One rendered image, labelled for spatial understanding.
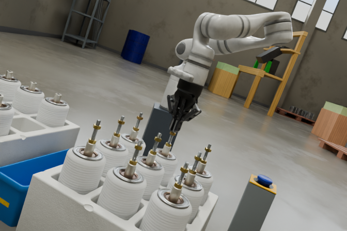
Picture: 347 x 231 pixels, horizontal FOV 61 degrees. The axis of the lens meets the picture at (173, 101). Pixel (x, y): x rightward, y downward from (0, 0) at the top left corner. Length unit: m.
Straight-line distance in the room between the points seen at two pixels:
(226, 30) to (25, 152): 0.68
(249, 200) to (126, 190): 0.32
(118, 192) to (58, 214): 0.15
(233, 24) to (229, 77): 6.61
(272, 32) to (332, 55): 9.56
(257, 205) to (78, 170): 0.45
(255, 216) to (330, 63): 9.88
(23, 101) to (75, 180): 0.50
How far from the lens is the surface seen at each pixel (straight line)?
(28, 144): 0.98
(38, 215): 0.79
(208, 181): 0.88
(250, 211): 0.83
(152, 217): 0.67
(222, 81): 7.44
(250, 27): 0.95
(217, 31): 0.83
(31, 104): 1.16
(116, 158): 0.82
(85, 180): 0.74
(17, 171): 0.95
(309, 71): 10.30
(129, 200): 0.69
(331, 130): 6.55
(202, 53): 0.84
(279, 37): 1.07
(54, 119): 1.09
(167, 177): 0.91
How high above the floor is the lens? 0.55
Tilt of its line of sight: 8 degrees down
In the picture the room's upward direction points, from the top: 20 degrees clockwise
